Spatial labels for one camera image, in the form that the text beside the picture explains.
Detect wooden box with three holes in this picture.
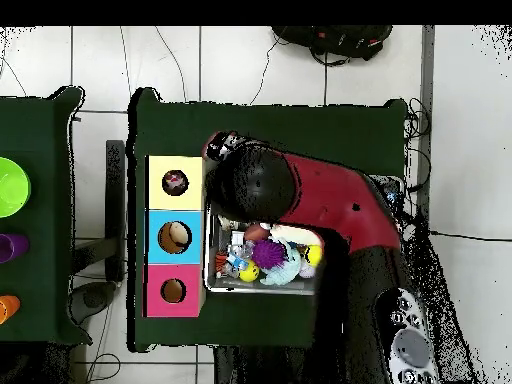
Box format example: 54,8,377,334
142,154,210,319

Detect silver mesh bin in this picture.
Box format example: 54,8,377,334
204,174,404,297

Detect dark green table cloth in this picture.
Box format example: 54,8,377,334
0,86,93,346
126,87,409,355

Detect brown toy football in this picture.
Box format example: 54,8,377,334
244,223,269,242

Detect purple spiky ball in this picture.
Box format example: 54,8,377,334
251,238,287,270

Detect yellow smiley ball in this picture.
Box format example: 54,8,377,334
238,259,261,283

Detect plain yellow ball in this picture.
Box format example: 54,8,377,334
305,244,323,268

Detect black backpack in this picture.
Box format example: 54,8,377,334
271,25,393,65

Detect lime green bowl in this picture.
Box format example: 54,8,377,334
0,156,32,219

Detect purple cup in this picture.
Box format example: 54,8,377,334
0,233,30,264

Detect orange cup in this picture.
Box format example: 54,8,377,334
0,294,21,325

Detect black cable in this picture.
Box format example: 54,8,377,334
402,97,433,193

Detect grey floor cable cover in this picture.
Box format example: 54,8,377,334
411,25,436,217

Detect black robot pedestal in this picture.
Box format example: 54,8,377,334
213,345,317,384

